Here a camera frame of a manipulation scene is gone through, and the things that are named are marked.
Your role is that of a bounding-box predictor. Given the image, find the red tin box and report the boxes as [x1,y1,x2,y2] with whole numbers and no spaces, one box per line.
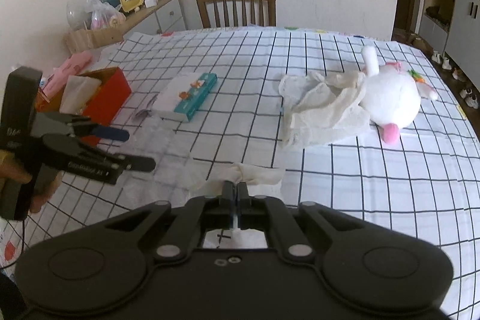
[35,67,132,146]

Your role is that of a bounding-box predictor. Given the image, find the white gauze cloth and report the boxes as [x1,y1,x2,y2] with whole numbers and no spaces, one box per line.
[278,71,371,150]

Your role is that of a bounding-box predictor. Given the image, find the white plush unicorn toy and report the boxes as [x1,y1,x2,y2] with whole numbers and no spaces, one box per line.
[360,46,439,145]

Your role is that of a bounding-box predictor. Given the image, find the white tissue paper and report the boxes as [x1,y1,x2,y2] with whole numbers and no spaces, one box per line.
[59,76,102,115]

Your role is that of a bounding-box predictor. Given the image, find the clear plastic bag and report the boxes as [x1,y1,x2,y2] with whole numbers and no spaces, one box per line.
[116,117,286,210]

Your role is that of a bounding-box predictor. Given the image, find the person left hand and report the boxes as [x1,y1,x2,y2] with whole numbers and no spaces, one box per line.
[0,150,63,214]

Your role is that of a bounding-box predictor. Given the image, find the teal tissue pack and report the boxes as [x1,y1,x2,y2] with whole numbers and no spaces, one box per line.
[151,72,218,122]

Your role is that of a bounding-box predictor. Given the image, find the checkered tablecloth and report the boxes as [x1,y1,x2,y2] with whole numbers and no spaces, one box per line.
[0,25,480,320]

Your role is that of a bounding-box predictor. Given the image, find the plastic bag of items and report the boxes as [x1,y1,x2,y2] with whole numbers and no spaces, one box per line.
[89,0,126,30]

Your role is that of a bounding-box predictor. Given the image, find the wooden side cabinet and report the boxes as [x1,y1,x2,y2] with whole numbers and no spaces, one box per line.
[64,0,186,54]

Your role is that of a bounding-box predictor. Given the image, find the wooden chair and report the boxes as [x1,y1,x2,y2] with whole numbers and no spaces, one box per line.
[196,0,277,28]

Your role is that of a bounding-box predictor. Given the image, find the white wall cabinets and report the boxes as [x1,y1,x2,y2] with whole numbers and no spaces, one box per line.
[415,0,480,73]

